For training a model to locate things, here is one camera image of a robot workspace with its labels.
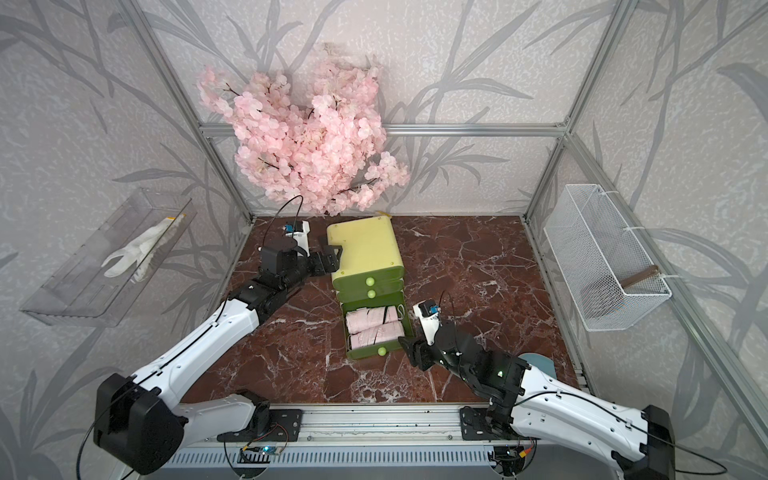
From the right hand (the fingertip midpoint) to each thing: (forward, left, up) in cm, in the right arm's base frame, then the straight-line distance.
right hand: (408, 333), depth 73 cm
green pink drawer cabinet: (+13, +10, +2) cm, 16 cm away
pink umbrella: (+5, +6, -11) cm, 13 cm away
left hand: (+20, +21, +8) cm, 30 cm away
